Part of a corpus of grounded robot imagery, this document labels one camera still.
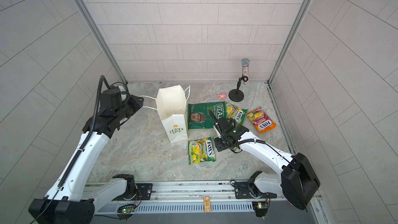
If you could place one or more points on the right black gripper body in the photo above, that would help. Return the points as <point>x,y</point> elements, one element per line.
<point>221,143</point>

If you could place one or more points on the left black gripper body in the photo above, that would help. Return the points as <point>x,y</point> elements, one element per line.
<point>128,109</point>

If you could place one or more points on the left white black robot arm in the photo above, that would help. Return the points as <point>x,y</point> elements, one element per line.
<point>65,203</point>

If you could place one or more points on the aluminium mounting rail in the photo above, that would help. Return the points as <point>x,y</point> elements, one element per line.
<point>177,197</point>

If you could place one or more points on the dark green snack bag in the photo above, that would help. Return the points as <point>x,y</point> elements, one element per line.
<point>199,116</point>

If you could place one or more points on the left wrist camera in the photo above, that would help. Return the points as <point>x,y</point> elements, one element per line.
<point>122,88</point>

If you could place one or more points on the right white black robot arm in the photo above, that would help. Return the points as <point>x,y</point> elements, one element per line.
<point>295,178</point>

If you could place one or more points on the small pink toy figure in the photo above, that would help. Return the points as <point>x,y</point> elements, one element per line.
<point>222,96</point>

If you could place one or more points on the white paper shopping bag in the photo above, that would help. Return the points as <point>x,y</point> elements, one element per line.
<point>172,108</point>

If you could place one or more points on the orange Fox's candy bag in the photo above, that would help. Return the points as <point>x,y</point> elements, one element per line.
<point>260,120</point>

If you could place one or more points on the small wooden tag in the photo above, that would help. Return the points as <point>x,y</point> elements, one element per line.
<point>207,204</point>

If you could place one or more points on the black microphone stand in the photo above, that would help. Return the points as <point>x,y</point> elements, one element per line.
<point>236,95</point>

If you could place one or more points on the circuit board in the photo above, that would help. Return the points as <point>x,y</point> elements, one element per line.
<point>127,209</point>
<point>261,209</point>

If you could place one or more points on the left circuit board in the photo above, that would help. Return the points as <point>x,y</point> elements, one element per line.
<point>127,209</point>

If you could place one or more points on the right circuit board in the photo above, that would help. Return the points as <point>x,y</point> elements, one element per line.
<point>261,209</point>

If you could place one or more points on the green Fox's candy bag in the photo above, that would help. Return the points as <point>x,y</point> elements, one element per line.
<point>201,151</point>
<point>236,113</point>

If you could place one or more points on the glitter microphone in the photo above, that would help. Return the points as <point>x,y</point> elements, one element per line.
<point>245,69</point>

